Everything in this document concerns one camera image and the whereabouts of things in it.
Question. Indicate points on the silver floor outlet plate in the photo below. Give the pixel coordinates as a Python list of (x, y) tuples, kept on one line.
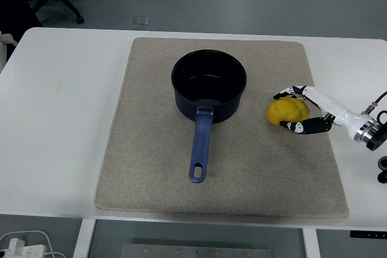
[(140, 20)]

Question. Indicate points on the white power adapter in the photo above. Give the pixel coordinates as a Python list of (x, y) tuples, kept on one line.
[(21, 248)]

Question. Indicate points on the beige felt mat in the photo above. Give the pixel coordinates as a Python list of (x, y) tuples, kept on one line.
[(151, 155)]

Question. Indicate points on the grey metal plate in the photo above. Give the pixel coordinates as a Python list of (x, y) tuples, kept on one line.
[(196, 252)]

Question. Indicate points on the black table control panel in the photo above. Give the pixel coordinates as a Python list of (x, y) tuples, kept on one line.
[(369, 234)]

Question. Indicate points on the white rounded object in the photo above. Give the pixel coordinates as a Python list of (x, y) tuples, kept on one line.
[(5, 39)]

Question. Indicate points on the person's leg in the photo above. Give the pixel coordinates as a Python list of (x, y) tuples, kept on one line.
[(15, 7)]

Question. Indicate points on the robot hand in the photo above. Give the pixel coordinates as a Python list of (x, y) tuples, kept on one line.
[(329, 102)]

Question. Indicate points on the white table leg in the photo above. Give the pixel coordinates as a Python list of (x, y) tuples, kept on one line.
[(83, 240), (311, 243)]

